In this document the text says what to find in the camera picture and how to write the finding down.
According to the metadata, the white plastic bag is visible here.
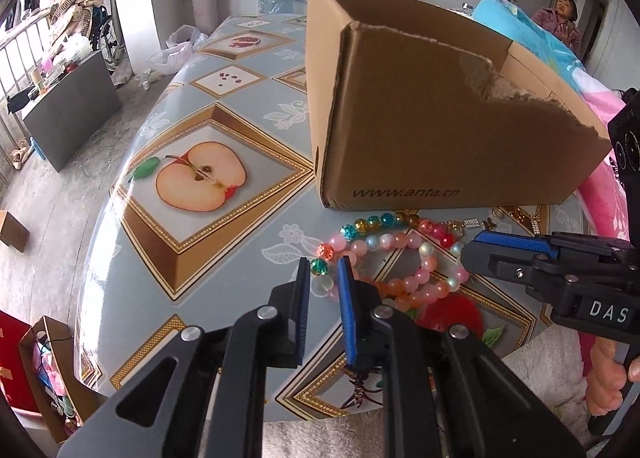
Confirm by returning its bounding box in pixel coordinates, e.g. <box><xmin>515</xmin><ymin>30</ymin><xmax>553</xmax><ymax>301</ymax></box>
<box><xmin>146</xmin><ymin>24</ymin><xmax>208</xmax><ymax>75</ymax></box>

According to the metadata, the open box with clutter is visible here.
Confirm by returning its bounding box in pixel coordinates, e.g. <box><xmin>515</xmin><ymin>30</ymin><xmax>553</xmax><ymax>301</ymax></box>
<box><xmin>17</xmin><ymin>316</ymin><xmax>105</xmax><ymax>444</ymax></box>

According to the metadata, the woman in purple jacket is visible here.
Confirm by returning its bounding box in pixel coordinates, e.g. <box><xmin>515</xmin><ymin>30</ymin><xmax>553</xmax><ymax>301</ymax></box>
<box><xmin>532</xmin><ymin>0</ymin><xmax>582</xmax><ymax>54</ymax></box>

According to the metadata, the pink floral quilt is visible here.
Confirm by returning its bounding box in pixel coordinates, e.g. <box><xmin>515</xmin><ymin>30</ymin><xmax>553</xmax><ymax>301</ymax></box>
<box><xmin>572</xmin><ymin>68</ymin><xmax>629</xmax><ymax>240</ymax></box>

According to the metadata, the silver rectangular pendant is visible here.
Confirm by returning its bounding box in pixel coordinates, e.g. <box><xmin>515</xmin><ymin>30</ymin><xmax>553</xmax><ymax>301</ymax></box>
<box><xmin>462</xmin><ymin>218</ymin><xmax>482</xmax><ymax>229</ymax></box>

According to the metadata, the grey cabinet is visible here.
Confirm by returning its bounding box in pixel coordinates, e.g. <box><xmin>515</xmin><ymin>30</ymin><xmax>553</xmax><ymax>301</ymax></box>
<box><xmin>21</xmin><ymin>51</ymin><xmax>122</xmax><ymax>173</ymax></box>

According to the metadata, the right hand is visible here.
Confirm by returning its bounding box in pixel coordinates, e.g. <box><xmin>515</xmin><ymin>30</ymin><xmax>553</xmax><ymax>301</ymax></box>
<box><xmin>586</xmin><ymin>337</ymin><xmax>640</xmax><ymax>416</ymax></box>

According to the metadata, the red bag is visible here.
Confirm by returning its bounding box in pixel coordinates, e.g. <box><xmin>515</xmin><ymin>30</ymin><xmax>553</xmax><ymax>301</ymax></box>
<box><xmin>0</xmin><ymin>311</ymin><xmax>39</xmax><ymax>412</ymax></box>

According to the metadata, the pink orange bead bracelet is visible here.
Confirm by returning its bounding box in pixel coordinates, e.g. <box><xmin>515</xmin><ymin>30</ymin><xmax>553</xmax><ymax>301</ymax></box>
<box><xmin>310</xmin><ymin>229</ymin><xmax>471</xmax><ymax>313</ymax></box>

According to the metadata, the fruit pattern tablecloth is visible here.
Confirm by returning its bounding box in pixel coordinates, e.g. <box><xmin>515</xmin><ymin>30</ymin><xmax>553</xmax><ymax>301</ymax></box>
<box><xmin>75</xmin><ymin>14</ymin><xmax>589</xmax><ymax>421</ymax></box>

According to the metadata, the brown cardboard box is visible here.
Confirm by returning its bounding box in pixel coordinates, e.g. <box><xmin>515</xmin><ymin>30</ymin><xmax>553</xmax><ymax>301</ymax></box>
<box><xmin>305</xmin><ymin>0</ymin><xmax>611</xmax><ymax>211</ymax></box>

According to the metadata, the empty water jug on floor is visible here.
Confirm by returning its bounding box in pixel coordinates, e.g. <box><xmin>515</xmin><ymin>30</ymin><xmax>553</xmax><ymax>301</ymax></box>
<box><xmin>258</xmin><ymin>0</ymin><xmax>295</xmax><ymax>14</ymax></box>

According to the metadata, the metal balcony railing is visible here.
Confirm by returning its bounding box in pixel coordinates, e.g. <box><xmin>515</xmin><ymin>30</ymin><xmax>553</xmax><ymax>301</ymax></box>
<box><xmin>1</xmin><ymin>9</ymin><xmax>51</xmax><ymax>184</ymax></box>

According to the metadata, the turquoise blanket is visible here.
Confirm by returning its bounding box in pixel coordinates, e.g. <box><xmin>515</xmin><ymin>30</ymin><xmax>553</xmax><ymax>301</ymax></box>
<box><xmin>472</xmin><ymin>0</ymin><xmax>589</xmax><ymax>92</ymax></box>

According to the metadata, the small cardboard box on floor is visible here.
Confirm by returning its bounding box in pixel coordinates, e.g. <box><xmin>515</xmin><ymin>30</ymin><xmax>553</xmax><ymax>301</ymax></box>
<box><xmin>0</xmin><ymin>210</ymin><xmax>29</xmax><ymax>253</ymax></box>

